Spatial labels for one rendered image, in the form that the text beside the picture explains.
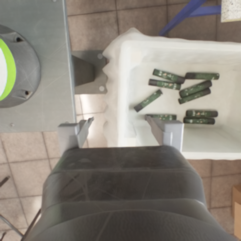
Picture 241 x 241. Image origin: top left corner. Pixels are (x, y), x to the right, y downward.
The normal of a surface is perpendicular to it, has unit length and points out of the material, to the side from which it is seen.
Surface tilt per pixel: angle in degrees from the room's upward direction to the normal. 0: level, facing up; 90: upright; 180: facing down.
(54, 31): 0
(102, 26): 0
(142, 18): 0
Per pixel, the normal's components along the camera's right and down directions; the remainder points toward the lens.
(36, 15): 0.02, 0.25
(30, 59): 0.88, -0.06
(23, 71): 0.98, 0.12
